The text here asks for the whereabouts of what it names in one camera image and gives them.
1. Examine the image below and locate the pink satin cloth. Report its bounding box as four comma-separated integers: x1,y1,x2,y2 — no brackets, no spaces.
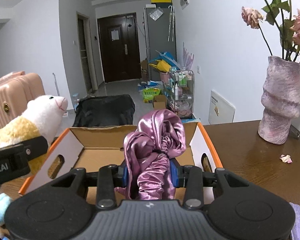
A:
116,109,186,200

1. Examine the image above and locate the white yellow plush toy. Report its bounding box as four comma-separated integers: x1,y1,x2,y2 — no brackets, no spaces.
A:
0,94,69,176

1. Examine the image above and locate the orange cardboard box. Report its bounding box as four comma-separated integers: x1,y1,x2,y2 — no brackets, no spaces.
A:
19,122,222,195

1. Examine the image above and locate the pink ribbed suitcase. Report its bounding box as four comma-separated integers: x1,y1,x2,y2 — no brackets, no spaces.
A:
0,71,45,129

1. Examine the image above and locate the metal storage trolley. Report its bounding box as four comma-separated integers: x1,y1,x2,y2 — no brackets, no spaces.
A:
164,70,194,119

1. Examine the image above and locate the fallen pink petal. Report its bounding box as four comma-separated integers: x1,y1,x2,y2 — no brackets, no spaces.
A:
280,154,293,164

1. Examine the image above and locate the dark brown entry door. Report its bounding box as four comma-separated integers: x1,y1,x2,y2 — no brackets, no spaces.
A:
97,12,141,83

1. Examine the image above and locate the purple textured vase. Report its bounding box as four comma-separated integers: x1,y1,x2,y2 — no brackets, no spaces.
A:
258,56,300,145

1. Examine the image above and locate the grey refrigerator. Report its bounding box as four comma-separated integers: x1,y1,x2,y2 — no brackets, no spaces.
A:
143,5,177,81

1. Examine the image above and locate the yellow box on refrigerator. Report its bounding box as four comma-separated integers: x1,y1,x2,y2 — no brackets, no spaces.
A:
151,0,172,4

